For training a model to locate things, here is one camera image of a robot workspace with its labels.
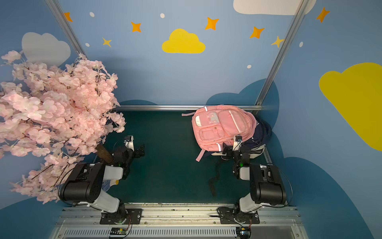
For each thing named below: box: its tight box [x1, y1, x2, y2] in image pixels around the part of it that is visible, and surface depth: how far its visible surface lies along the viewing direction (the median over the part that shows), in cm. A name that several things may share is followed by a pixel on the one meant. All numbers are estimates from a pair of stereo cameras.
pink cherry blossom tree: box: [0, 50, 127, 205], surface depth 57 cm
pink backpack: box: [181, 105, 257, 162], surface depth 103 cm
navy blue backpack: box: [240, 116, 272, 148], surface depth 100 cm
